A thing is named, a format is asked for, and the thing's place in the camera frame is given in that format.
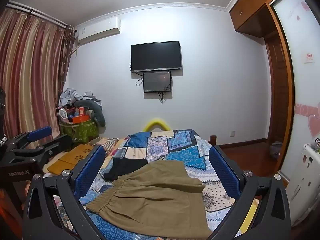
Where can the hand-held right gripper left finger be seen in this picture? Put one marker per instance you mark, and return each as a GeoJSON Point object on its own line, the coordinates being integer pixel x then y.
{"type": "Point", "coordinates": [89, 172]}

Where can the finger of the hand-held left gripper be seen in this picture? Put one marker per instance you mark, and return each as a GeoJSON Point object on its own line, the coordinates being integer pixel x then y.
{"type": "Point", "coordinates": [40, 133]}
{"type": "Point", "coordinates": [50, 151]}

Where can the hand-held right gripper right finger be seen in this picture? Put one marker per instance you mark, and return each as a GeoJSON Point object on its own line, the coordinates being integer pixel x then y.
{"type": "Point", "coordinates": [223, 172]}

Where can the khaki pants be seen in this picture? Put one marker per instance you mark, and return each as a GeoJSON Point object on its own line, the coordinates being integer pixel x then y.
{"type": "Point", "coordinates": [155, 200]}

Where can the yellow wooden lap desk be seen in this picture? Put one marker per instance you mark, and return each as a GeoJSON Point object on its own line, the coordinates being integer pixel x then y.
{"type": "Point", "coordinates": [75, 155]}

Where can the striped cloth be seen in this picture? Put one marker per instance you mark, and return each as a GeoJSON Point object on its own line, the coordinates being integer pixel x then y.
{"type": "Point", "coordinates": [107, 145]}

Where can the black garment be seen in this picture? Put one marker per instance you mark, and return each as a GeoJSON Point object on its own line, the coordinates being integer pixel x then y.
{"type": "Point", "coordinates": [122, 167]}

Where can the green storage box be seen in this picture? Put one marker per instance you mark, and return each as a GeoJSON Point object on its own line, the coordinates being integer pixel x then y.
{"type": "Point", "coordinates": [80, 132]}

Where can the orange box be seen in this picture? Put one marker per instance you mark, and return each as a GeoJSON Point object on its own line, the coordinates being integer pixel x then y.
{"type": "Point", "coordinates": [80, 119]}

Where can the blue patchwork quilt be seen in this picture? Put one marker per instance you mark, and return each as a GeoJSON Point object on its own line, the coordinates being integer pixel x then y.
{"type": "Point", "coordinates": [180, 152]}

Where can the orange yellow plush blanket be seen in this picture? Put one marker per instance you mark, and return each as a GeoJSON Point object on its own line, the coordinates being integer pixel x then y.
{"type": "Point", "coordinates": [250, 217]}

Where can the grey bag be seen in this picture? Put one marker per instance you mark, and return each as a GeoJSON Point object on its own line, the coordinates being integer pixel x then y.
{"type": "Point", "coordinates": [276, 151]}

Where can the striped pink curtain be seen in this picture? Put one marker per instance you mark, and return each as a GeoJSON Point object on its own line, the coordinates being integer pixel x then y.
{"type": "Point", "coordinates": [30, 75]}

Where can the wooden door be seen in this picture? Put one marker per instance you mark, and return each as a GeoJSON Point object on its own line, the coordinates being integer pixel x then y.
{"type": "Point", "coordinates": [278, 92]}

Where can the white air conditioner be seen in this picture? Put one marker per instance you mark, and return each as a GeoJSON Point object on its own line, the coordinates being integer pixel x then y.
{"type": "Point", "coordinates": [98, 31]}

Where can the frosted sliding wardrobe door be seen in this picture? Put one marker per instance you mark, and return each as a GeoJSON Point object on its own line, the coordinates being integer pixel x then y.
{"type": "Point", "coordinates": [302, 85]}

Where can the curtain rod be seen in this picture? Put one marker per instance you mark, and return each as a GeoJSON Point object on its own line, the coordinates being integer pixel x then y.
{"type": "Point", "coordinates": [37, 12]}

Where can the wooden overhead cabinet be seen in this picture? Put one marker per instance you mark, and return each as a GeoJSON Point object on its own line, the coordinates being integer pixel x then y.
{"type": "Point", "coordinates": [252, 5]}

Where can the wooden bed post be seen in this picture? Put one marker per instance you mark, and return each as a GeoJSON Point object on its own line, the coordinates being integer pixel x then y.
{"type": "Point", "coordinates": [212, 140]}

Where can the white wall socket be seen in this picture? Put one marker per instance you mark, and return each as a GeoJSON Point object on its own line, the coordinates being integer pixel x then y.
{"type": "Point", "coordinates": [232, 133]}

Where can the small black wall monitor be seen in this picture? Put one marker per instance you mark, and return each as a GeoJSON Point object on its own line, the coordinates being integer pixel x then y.
{"type": "Point", "coordinates": [157, 82]}

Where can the black wall television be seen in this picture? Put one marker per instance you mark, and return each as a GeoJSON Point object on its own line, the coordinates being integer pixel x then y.
{"type": "Point", "coordinates": [156, 56]}

